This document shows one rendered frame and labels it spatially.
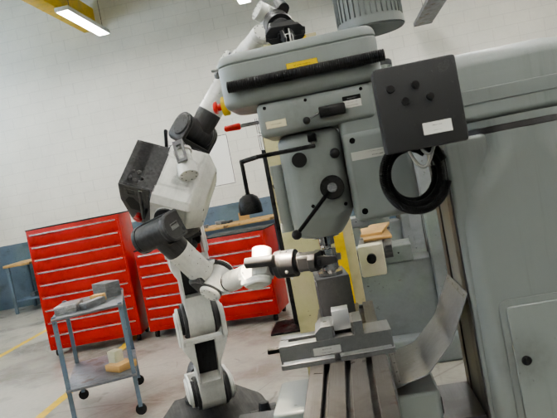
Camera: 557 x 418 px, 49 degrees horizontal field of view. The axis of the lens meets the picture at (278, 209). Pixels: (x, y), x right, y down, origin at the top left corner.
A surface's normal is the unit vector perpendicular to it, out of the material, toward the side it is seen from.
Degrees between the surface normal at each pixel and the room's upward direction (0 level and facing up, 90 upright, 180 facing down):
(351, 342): 90
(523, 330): 88
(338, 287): 90
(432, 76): 90
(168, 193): 58
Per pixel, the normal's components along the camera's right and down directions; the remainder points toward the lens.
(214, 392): 0.29, 0.23
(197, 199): 0.77, -0.18
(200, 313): 0.22, -0.15
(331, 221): 0.00, 0.52
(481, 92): -0.10, 0.07
